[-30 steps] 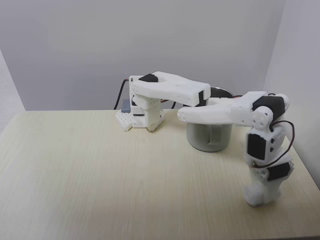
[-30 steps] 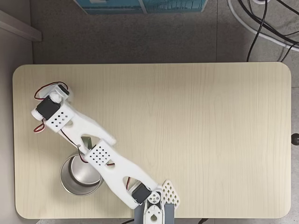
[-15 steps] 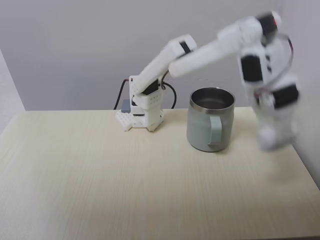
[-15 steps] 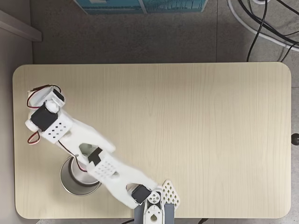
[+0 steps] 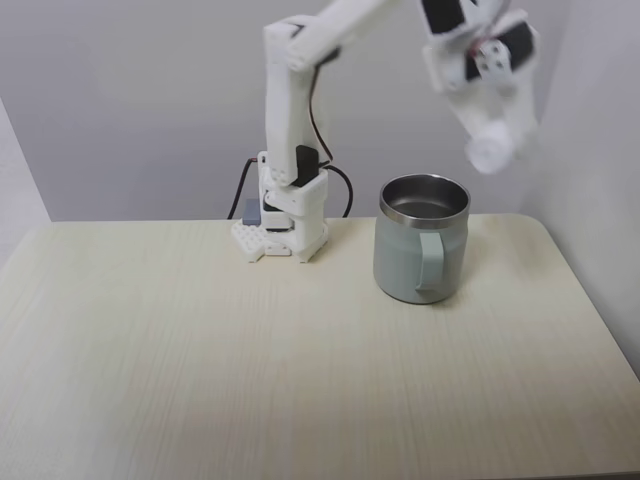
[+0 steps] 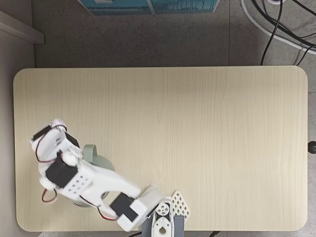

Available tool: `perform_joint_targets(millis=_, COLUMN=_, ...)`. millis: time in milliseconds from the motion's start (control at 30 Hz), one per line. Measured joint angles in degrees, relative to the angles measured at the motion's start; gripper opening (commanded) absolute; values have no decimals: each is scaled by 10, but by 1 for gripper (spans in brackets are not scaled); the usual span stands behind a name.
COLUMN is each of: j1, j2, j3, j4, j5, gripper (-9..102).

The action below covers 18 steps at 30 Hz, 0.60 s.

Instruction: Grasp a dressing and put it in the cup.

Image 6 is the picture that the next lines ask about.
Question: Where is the green cup steel interior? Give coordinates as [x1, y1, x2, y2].
[68, 144, 116, 209]

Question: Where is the long black cable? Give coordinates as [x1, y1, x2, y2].
[251, 0, 316, 47]

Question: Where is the white shelf board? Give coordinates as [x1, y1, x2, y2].
[0, 9, 45, 45]

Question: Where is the blue box with tree print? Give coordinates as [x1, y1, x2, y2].
[148, 0, 220, 15]

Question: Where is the thick white cable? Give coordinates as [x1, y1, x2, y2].
[239, 0, 316, 51]

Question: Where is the blue box with white label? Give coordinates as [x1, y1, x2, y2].
[78, 0, 152, 16]

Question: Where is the red black white servo cable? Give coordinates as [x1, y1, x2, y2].
[79, 194, 117, 221]
[34, 125, 68, 164]

